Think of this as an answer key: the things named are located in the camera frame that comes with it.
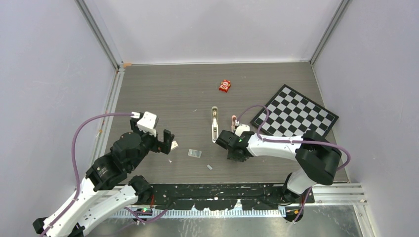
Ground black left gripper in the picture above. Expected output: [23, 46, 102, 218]
[129, 117, 174, 170]

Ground white staple box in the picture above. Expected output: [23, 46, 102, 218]
[170, 141, 179, 151]

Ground silver staple box tray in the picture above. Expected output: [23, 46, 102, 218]
[188, 149, 202, 158]

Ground cream beige stapler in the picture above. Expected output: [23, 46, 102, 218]
[211, 106, 219, 143]

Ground pink white stapler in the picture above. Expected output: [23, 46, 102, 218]
[231, 115, 238, 132]

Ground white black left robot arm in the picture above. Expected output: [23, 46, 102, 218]
[33, 129, 174, 237]

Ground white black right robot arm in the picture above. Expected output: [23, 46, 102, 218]
[215, 130, 342, 203]

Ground black white chessboard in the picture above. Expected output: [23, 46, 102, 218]
[251, 84, 338, 137]

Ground red toy car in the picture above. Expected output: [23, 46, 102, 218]
[218, 79, 231, 93]

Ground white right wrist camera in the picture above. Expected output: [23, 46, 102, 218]
[232, 121, 250, 137]

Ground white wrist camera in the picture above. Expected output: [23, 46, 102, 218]
[232, 121, 250, 137]
[130, 111, 159, 137]

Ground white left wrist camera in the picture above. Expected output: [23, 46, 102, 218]
[130, 111, 159, 137]

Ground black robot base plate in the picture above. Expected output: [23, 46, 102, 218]
[120, 175, 315, 211]

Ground aluminium slotted rail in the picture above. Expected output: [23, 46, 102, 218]
[111, 206, 286, 218]

